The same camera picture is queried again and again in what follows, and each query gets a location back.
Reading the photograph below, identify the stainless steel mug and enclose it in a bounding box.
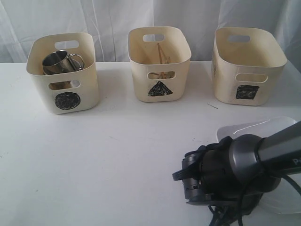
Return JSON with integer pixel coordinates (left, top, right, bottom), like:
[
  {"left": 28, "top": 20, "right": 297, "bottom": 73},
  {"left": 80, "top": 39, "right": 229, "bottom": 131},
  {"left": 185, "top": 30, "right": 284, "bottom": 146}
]
[{"left": 42, "top": 50, "right": 85, "bottom": 74}]

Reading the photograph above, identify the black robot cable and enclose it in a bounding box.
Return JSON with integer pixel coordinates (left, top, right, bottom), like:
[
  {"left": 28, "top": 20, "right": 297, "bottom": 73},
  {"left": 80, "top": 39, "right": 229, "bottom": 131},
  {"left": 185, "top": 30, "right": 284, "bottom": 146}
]
[{"left": 172, "top": 150, "right": 301, "bottom": 226}]

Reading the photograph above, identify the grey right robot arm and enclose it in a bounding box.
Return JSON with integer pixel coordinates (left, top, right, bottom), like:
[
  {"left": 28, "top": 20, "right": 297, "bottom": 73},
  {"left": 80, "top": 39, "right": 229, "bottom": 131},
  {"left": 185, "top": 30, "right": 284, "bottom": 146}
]
[{"left": 173, "top": 123, "right": 301, "bottom": 214}]

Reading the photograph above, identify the cream bin with triangle mark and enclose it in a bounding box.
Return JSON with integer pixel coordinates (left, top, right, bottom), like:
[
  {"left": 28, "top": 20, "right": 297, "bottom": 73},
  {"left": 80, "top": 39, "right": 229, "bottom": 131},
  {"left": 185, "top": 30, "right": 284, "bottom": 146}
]
[{"left": 128, "top": 26, "right": 191, "bottom": 102}]

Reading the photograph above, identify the stainless steel bowl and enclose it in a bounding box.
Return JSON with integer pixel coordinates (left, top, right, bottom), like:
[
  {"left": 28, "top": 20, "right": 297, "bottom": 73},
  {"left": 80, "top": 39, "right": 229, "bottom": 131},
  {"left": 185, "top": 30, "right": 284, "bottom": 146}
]
[{"left": 43, "top": 67, "right": 56, "bottom": 75}]

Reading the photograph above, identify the cream bin with circle mark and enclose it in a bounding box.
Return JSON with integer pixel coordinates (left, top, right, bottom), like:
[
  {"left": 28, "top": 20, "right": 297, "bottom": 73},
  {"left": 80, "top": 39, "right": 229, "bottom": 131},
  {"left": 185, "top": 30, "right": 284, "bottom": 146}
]
[{"left": 26, "top": 32, "right": 99, "bottom": 114}]

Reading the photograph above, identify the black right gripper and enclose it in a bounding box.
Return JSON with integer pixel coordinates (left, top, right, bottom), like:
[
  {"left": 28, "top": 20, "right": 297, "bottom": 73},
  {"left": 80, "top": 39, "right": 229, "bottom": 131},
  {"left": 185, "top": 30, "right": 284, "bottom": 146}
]
[{"left": 182, "top": 136, "right": 261, "bottom": 216}]

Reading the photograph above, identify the white backdrop curtain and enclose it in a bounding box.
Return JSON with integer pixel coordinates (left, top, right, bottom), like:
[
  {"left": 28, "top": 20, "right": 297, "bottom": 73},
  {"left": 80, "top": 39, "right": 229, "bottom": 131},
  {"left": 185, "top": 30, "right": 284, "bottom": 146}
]
[{"left": 0, "top": 0, "right": 301, "bottom": 68}]

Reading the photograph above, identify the wooden chopstick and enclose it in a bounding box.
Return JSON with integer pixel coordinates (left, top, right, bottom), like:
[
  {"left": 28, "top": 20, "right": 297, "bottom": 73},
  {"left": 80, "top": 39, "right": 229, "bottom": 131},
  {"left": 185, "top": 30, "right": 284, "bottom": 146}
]
[
  {"left": 157, "top": 43, "right": 163, "bottom": 64},
  {"left": 161, "top": 47, "right": 167, "bottom": 64}
]

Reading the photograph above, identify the cream bin with square mark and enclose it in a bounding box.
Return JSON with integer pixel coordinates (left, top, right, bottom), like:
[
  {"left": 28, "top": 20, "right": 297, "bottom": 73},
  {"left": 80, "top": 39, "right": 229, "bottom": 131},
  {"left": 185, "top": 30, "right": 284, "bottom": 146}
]
[{"left": 212, "top": 27, "right": 287, "bottom": 106}]

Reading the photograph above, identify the white square ceramic plate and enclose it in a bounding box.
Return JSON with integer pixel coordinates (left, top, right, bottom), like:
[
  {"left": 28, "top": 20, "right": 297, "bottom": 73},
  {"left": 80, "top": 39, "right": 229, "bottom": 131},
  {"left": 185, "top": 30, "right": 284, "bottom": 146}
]
[{"left": 216, "top": 117, "right": 301, "bottom": 214}]

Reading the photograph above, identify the white ceramic bowl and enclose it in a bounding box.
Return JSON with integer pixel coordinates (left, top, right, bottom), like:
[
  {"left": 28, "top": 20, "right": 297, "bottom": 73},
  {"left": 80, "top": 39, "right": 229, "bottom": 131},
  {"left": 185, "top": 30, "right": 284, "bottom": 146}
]
[{"left": 70, "top": 80, "right": 80, "bottom": 88}]

